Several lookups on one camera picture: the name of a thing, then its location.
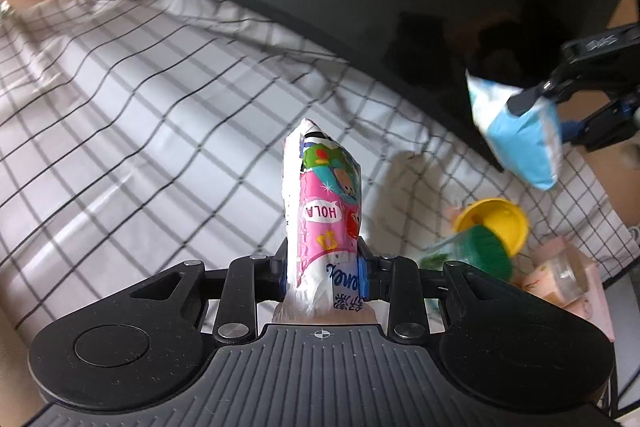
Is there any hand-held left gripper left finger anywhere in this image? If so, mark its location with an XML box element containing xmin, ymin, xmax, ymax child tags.
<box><xmin>129</xmin><ymin>239</ymin><xmax>292</xmax><ymax>344</ymax></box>

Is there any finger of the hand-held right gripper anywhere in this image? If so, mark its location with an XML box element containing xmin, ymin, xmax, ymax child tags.
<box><xmin>560</xmin><ymin>89</ymin><xmax>640</xmax><ymax>152</ymax></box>
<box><xmin>506</xmin><ymin>74</ymin><xmax>608</xmax><ymax>118</ymax></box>

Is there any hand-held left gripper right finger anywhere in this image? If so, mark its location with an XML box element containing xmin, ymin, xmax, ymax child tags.
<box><xmin>356</xmin><ymin>241</ymin><xmax>508</xmax><ymax>343</ymax></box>

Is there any blue and white tissue packet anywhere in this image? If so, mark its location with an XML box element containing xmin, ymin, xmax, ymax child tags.
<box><xmin>465</xmin><ymin>69</ymin><xmax>564</xmax><ymax>192</ymax></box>

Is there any pink cartoon print tissue packet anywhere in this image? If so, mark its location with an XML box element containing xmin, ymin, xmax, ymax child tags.
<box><xmin>281</xmin><ymin>118</ymin><xmax>364</xmax><ymax>324</ymax></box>

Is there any yellow plastic bowl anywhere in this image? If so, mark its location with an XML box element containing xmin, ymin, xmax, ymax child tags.
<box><xmin>457</xmin><ymin>199</ymin><xmax>531</xmax><ymax>256</ymax></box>

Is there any pale pink cardboard box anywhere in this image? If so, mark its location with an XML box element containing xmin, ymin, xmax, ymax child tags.
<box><xmin>517</xmin><ymin>236</ymin><xmax>619</xmax><ymax>343</ymax></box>

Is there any yellow green toy container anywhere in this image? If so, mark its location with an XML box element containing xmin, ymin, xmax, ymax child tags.
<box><xmin>420</xmin><ymin>227</ymin><xmax>514</xmax><ymax>282</ymax></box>

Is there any clear plastic cup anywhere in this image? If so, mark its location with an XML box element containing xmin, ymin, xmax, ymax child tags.
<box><xmin>542</xmin><ymin>252</ymin><xmax>592</xmax><ymax>304</ymax></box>

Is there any white black checked tablecloth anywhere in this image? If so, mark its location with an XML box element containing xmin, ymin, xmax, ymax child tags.
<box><xmin>0</xmin><ymin>0</ymin><xmax>632</xmax><ymax>410</ymax></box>

